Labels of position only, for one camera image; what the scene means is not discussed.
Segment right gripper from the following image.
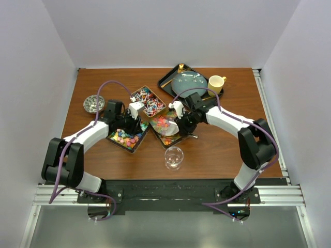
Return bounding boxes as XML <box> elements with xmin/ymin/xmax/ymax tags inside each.
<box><xmin>174</xmin><ymin>111</ymin><xmax>199</xmax><ymax>136</ymax></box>

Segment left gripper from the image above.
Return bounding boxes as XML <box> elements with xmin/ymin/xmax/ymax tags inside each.
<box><xmin>115</xmin><ymin>110</ymin><xmax>142</xmax><ymax>136</ymax></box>

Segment metal scoop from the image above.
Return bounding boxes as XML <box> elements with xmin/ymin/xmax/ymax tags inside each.
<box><xmin>161</xmin><ymin>119</ymin><xmax>199</xmax><ymax>139</ymax></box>

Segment clear glass jar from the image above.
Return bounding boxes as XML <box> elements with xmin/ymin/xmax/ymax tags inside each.
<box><xmin>164</xmin><ymin>146</ymin><xmax>184</xmax><ymax>171</ymax></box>

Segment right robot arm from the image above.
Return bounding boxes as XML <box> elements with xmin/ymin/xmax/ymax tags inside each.
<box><xmin>169</xmin><ymin>93</ymin><xmax>279</xmax><ymax>204</ymax></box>

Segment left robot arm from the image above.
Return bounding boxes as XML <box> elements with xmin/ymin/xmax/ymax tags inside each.
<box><xmin>41</xmin><ymin>100</ymin><xmax>144</xmax><ymax>203</ymax></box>

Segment tin of star candies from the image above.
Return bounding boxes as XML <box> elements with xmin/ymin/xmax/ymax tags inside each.
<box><xmin>107</xmin><ymin>121</ymin><xmax>149</xmax><ymax>153</ymax></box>

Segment tin of gummy candies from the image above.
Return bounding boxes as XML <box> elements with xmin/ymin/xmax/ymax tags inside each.
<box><xmin>149</xmin><ymin>110</ymin><xmax>185</xmax><ymax>149</ymax></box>

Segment tin of lollipops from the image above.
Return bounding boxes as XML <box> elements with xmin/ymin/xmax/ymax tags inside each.
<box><xmin>132</xmin><ymin>86</ymin><xmax>166</xmax><ymax>118</ymax></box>

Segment patterned small bowl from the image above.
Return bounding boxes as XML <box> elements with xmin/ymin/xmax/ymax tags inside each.
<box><xmin>83</xmin><ymin>95</ymin><xmax>105</xmax><ymax>114</ymax></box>

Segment blue-grey plate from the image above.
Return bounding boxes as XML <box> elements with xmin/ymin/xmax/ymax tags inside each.
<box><xmin>171</xmin><ymin>71</ymin><xmax>207</xmax><ymax>98</ymax></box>

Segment black tray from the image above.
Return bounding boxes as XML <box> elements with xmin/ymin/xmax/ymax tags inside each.
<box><xmin>157</xmin><ymin>63</ymin><xmax>215</xmax><ymax>105</ymax></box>

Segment yellow cup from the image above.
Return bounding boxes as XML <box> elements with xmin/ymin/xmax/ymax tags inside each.
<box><xmin>208</xmin><ymin>75</ymin><xmax>227</xmax><ymax>96</ymax></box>

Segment gold spoon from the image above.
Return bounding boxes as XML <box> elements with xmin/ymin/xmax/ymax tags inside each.
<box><xmin>177</xmin><ymin>64</ymin><xmax>185</xmax><ymax>73</ymax></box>

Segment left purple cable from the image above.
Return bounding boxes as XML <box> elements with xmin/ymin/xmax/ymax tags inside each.
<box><xmin>48</xmin><ymin>80</ymin><xmax>135</xmax><ymax>222</ymax></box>

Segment purple cable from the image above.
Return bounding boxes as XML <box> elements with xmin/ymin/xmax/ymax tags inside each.
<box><xmin>171</xmin><ymin>87</ymin><xmax>280</xmax><ymax>218</ymax></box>
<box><xmin>48</xmin><ymin>80</ymin><xmax>135</xmax><ymax>222</ymax></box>

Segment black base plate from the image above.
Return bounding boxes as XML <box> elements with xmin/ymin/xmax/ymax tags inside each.
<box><xmin>77</xmin><ymin>179</ymin><xmax>259</xmax><ymax>220</ymax></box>

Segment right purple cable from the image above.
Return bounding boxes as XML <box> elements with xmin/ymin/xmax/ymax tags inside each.
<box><xmin>171</xmin><ymin>87</ymin><xmax>280</xmax><ymax>218</ymax></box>

